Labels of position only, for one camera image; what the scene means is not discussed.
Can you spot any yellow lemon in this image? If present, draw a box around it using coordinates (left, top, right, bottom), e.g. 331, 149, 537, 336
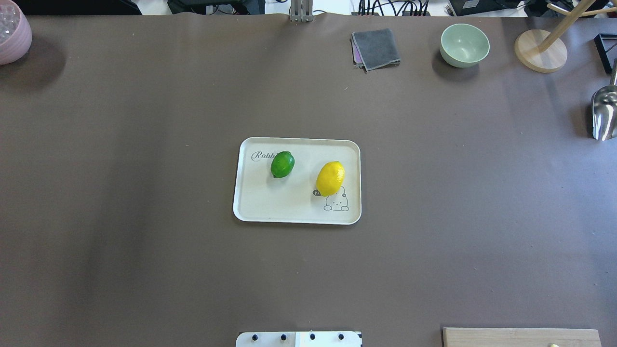
316, 161, 346, 196

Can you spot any green lime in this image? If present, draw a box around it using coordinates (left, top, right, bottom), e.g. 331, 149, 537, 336
270, 151, 295, 178

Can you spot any cream rabbit tray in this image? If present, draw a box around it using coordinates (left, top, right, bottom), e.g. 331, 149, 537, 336
233, 137, 362, 226

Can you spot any grey folded cloth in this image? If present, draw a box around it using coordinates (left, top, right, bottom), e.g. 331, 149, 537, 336
350, 28, 401, 72

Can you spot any green bowl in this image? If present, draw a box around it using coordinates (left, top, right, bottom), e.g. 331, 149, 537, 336
439, 24, 491, 68

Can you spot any wooden cutting board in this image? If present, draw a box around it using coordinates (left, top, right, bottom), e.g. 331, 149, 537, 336
442, 327, 602, 347

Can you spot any wooden mug tree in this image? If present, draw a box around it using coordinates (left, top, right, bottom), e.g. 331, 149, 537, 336
515, 0, 617, 73

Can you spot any metal scoop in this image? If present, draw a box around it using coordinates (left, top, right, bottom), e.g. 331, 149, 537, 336
592, 60, 617, 141

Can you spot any black glass rack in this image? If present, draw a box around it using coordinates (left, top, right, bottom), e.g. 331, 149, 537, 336
593, 33, 617, 74

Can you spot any pink bowl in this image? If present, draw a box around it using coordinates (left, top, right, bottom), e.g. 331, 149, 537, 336
0, 0, 32, 65

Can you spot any aluminium frame post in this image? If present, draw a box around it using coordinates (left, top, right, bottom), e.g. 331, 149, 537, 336
289, 0, 314, 22

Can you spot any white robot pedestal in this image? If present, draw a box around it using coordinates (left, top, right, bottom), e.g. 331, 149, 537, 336
235, 330, 363, 347

